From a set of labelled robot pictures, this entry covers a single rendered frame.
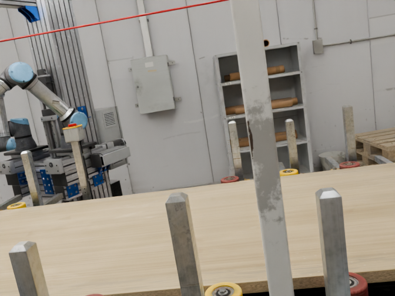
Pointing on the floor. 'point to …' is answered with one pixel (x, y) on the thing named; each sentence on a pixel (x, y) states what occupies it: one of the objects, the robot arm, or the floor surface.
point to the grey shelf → (275, 90)
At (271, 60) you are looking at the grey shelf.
